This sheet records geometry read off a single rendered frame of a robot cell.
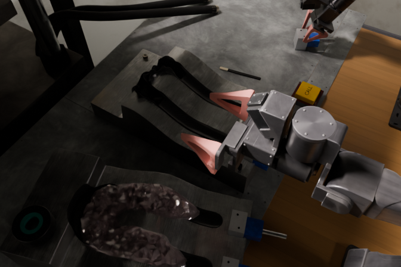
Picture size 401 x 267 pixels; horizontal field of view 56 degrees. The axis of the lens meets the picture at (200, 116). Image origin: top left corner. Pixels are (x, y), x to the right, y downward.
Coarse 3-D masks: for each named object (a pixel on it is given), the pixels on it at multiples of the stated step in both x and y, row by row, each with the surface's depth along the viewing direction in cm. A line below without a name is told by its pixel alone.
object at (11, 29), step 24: (0, 48) 132; (24, 48) 132; (0, 72) 126; (24, 72) 126; (48, 72) 126; (72, 72) 129; (0, 96) 119; (24, 96) 119; (48, 96) 123; (0, 120) 114; (24, 120) 118; (0, 144) 114
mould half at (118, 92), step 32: (128, 64) 117; (192, 64) 108; (96, 96) 110; (128, 96) 110; (192, 96) 105; (128, 128) 107; (160, 128) 98; (224, 128) 100; (192, 160) 100; (224, 160) 93
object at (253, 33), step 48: (240, 0) 146; (288, 0) 146; (144, 48) 130; (192, 48) 130; (240, 48) 130; (288, 48) 130; (336, 48) 130; (48, 144) 107; (96, 144) 107; (144, 144) 107; (0, 192) 98; (0, 240) 91
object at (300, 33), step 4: (296, 32) 129; (300, 32) 127; (304, 32) 127; (296, 36) 128; (300, 36) 126; (304, 36) 126; (312, 36) 128; (296, 40) 128; (300, 40) 126; (316, 40) 127; (320, 40) 128; (324, 40) 128; (328, 40) 128; (332, 40) 128; (296, 44) 128; (300, 44) 128; (304, 44) 127; (308, 44) 128; (312, 44) 128; (316, 44) 128; (296, 48) 129; (300, 48) 129; (304, 48) 129
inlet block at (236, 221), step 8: (232, 216) 86; (240, 216) 86; (232, 224) 85; (240, 224) 85; (248, 224) 86; (256, 224) 86; (232, 232) 85; (240, 232) 84; (248, 232) 85; (256, 232) 85; (264, 232) 86; (272, 232) 86; (256, 240) 86
